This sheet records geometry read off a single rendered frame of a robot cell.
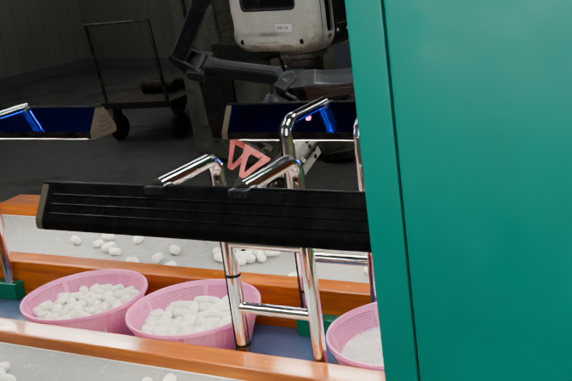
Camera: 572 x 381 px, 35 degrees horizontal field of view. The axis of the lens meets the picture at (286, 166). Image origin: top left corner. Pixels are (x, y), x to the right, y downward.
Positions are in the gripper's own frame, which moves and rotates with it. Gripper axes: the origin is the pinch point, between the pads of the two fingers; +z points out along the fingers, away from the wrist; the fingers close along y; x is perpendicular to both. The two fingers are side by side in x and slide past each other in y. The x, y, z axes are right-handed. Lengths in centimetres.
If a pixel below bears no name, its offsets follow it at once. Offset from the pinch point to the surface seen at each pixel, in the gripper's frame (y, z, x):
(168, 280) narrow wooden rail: -20.1, 27.3, 8.4
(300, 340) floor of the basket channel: -49, 21, -11
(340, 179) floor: 270, -13, -159
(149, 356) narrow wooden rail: -56, 34, 18
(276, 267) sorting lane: -24.5, 13.6, -10.3
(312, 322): -75, 13, 3
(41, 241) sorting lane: 34, 43, 25
